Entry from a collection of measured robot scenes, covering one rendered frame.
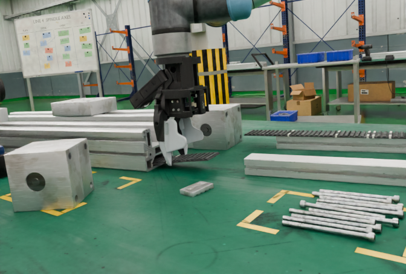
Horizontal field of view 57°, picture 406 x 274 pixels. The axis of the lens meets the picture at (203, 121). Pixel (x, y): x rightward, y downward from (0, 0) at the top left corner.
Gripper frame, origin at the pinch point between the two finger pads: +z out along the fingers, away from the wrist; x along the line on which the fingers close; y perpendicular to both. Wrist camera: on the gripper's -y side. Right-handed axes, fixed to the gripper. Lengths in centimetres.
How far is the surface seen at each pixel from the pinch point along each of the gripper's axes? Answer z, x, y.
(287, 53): -19, 763, -192
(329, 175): 1.3, -1.7, 31.1
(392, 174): 0.3, -1.7, 40.2
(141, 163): 0.5, -4.8, -4.9
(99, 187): 2.4, -14.6, -7.1
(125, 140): -3.7, -3.7, -9.2
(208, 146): 1.5, 14.2, 0.3
